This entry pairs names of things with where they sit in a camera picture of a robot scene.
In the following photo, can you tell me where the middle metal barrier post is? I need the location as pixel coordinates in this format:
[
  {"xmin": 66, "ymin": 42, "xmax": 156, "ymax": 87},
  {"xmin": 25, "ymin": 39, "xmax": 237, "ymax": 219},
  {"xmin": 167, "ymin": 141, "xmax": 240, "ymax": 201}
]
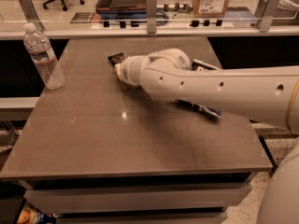
[{"xmin": 147, "ymin": 0, "xmax": 157, "ymax": 34}]

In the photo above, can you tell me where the cardboard box with label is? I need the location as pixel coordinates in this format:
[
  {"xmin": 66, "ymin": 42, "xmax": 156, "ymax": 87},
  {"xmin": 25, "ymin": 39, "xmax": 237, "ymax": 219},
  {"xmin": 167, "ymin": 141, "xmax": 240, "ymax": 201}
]
[{"xmin": 192, "ymin": 0, "xmax": 230, "ymax": 18}]

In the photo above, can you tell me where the left metal barrier post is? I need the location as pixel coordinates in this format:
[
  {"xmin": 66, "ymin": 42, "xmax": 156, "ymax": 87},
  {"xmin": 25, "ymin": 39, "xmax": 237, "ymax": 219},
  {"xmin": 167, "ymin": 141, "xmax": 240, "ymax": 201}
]
[{"xmin": 18, "ymin": 0, "xmax": 45, "ymax": 32}]

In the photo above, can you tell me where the grey table drawer front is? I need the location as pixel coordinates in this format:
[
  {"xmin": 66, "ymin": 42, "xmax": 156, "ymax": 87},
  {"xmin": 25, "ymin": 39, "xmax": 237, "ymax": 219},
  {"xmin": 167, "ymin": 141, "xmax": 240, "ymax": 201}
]
[{"xmin": 25, "ymin": 183, "xmax": 252, "ymax": 215}]

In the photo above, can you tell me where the glass barrier panel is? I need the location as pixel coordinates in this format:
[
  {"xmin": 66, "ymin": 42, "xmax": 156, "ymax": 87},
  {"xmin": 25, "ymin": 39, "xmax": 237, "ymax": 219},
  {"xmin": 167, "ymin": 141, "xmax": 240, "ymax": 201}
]
[{"xmin": 0, "ymin": 0, "xmax": 298, "ymax": 36}]

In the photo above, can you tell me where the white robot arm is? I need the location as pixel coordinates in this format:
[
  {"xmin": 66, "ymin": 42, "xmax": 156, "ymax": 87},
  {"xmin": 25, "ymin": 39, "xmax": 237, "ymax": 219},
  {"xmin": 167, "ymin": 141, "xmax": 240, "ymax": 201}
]
[{"xmin": 115, "ymin": 49, "xmax": 299, "ymax": 224}]

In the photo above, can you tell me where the black floor bar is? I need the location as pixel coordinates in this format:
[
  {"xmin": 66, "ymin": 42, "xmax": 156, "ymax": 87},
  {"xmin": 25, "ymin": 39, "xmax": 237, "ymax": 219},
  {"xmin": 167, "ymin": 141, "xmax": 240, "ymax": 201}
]
[{"xmin": 259, "ymin": 136, "xmax": 278, "ymax": 174}]

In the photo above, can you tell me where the snack bin with fruit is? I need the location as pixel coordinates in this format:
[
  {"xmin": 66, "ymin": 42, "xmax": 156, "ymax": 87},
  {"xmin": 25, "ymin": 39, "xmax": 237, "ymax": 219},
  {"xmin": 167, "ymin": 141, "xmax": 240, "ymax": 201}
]
[{"xmin": 13, "ymin": 199, "xmax": 58, "ymax": 224}]

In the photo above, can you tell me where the blue chip bag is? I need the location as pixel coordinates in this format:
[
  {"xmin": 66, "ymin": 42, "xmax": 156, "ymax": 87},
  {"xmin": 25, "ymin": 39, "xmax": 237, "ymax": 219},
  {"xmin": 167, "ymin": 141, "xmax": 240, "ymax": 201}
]
[{"xmin": 185, "ymin": 59, "xmax": 222, "ymax": 119}]

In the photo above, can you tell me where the clear plastic water bottle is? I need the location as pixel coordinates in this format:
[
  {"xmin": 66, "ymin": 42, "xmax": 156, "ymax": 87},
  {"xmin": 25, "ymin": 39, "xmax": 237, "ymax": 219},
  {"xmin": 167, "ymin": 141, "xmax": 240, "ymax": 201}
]
[{"xmin": 23, "ymin": 23, "xmax": 65, "ymax": 90}]

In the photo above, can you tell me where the right metal barrier post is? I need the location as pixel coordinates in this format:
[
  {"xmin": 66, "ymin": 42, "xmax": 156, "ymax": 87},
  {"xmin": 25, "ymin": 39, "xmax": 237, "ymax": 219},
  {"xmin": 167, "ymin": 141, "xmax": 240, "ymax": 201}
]
[{"xmin": 256, "ymin": 0, "xmax": 280, "ymax": 32}]

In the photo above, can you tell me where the metal barrier post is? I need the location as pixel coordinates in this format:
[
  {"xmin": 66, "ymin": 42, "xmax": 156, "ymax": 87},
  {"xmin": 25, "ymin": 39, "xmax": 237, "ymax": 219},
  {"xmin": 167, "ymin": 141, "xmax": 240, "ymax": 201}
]
[
  {"xmin": 147, "ymin": 0, "xmax": 157, "ymax": 34},
  {"xmin": 18, "ymin": 0, "xmax": 45, "ymax": 32},
  {"xmin": 256, "ymin": 0, "xmax": 280, "ymax": 32}
]

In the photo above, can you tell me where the black rxbar chocolate wrapper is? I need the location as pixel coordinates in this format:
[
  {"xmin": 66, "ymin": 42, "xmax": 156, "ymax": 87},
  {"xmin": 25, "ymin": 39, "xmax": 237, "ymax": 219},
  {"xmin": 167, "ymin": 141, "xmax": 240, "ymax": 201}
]
[{"xmin": 108, "ymin": 52, "xmax": 125, "ymax": 66}]

